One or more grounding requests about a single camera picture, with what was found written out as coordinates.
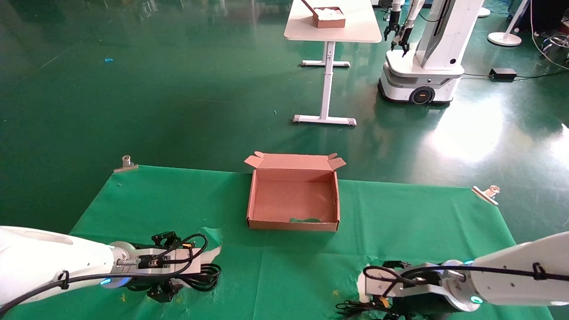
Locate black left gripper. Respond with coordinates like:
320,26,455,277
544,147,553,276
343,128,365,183
126,231,189,303

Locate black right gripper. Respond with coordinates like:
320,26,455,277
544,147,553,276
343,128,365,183
383,261,454,320

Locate black power adapter with cable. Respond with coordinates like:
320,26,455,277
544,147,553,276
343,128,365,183
178,264,221,292

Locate thin black cable bundle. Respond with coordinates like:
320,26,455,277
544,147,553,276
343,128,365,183
336,300,392,320

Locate open brown cardboard box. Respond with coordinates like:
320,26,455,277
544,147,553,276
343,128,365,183
244,152,346,232

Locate small brown cardboard box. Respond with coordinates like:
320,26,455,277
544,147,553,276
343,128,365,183
301,0,346,29

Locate metal tablecloth clip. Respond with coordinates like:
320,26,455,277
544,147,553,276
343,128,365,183
471,185,501,206
113,155,139,173

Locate green tablecloth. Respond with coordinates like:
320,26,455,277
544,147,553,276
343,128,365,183
2,165,554,320

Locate white background wheeled robot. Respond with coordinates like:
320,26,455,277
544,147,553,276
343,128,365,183
378,0,485,105

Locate black background robot gripper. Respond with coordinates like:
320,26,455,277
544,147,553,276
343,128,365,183
391,0,423,57
385,0,401,41

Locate white background table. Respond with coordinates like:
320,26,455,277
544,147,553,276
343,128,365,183
284,0,383,126

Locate white stand with round base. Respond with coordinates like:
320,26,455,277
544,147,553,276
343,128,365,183
488,0,532,47

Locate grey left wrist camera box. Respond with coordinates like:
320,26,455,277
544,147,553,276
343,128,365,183
133,248,203,275

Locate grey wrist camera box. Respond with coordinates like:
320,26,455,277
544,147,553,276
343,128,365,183
358,267,445,308
133,248,203,275

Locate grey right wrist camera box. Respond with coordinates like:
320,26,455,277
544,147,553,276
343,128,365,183
358,267,445,308

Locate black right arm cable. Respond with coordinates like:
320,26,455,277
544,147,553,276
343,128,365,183
365,262,569,286

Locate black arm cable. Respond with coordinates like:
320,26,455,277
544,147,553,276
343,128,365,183
365,262,569,286
0,233,209,314

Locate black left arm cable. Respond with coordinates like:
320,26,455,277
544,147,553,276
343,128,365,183
0,233,209,314

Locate black floor power cable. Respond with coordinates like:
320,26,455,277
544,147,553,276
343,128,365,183
462,69,569,81

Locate tangled floor cables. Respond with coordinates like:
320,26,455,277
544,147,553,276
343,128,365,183
530,0,569,71

